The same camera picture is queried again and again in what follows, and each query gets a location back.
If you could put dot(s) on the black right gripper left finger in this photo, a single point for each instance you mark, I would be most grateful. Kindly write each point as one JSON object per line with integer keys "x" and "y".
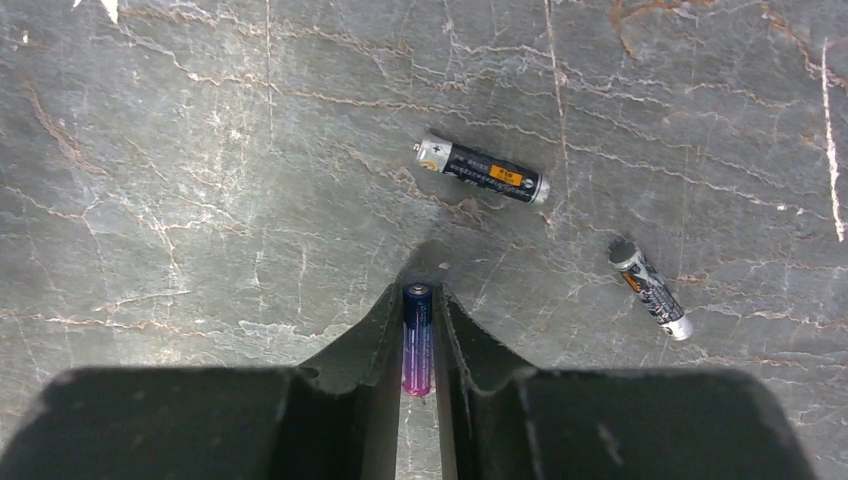
{"x": 332, "y": 416}

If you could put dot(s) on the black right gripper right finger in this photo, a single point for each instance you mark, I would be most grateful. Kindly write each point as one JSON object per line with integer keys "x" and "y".
{"x": 501, "y": 417}

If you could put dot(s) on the blue purple AAA battery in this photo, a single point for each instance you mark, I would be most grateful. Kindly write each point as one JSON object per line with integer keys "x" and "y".
{"x": 417, "y": 339}

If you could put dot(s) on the black orange AAA battery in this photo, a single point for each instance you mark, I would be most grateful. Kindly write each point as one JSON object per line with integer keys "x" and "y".
{"x": 651, "y": 288}
{"x": 481, "y": 170}

